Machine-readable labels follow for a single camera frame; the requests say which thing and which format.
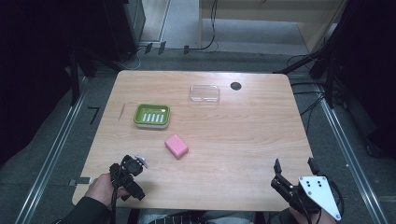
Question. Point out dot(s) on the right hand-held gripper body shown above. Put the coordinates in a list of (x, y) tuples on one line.
[(306, 193)]

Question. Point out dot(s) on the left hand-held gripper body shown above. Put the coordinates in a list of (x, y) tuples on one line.
[(126, 180)]

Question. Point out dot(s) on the pink soap bar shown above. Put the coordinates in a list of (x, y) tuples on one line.
[(176, 146)]

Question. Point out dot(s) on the green soap dish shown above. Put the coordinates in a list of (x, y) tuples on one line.
[(152, 116)]

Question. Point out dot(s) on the clear plastic lid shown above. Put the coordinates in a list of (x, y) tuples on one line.
[(204, 94)]

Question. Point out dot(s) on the person's left hand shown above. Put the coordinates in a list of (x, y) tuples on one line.
[(103, 189)]

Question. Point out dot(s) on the person's right hand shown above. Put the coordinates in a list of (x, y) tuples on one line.
[(311, 217)]

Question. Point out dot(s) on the small grey floor tag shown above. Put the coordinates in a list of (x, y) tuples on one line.
[(80, 180)]

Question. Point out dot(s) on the black tripod stand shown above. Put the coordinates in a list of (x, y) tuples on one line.
[(323, 62)]

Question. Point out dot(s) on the dark cabinet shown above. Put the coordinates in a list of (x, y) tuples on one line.
[(124, 28)]

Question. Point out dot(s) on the light wooden cabinet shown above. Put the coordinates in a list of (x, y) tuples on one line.
[(267, 21)]

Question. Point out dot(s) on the metal floor rail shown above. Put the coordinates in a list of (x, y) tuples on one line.
[(51, 155), (351, 158)]

